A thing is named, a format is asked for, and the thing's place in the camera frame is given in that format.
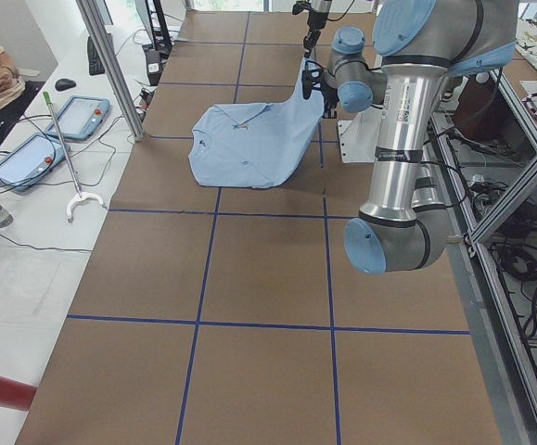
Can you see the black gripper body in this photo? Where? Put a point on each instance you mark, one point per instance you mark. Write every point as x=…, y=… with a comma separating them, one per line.
x=319, y=79
x=314, y=22

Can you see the light blue t-shirt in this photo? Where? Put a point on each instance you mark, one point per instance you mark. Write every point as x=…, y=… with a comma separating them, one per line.
x=257, y=145

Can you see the reacher grabber stick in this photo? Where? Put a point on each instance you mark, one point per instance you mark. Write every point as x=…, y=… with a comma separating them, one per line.
x=81, y=196

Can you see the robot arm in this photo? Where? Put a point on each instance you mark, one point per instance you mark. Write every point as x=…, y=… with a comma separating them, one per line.
x=403, y=225
x=321, y=5

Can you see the black power adapter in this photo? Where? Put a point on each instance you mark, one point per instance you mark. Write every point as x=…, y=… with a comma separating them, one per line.
x=154, y=66

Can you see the black keyboard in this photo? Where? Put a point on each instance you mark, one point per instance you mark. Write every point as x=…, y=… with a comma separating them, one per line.
x=95, y=64

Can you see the far blue teach pendant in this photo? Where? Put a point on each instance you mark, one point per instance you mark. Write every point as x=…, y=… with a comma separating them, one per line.
x=81, y=115

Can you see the blue teach pendant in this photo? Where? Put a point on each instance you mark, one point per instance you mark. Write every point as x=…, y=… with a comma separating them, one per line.
x=30, y=162
x=81, y=115

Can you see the black computer mouse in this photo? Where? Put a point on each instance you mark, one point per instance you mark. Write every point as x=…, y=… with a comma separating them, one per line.
x=64, y=84

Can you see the near blue teach pendant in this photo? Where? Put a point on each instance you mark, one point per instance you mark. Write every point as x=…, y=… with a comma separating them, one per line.
x=30, y=162

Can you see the red cylinder tube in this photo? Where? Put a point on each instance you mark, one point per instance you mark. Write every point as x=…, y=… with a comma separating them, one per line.
x=16, y=395

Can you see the white central pedestal column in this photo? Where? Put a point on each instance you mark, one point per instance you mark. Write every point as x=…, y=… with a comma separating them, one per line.
x=358, y=137

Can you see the aluminium frame post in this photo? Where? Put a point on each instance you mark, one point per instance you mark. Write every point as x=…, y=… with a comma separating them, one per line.
x=97, y=31

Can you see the aluminium frame rack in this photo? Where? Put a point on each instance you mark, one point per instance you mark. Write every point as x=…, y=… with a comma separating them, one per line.
x=485, y=137

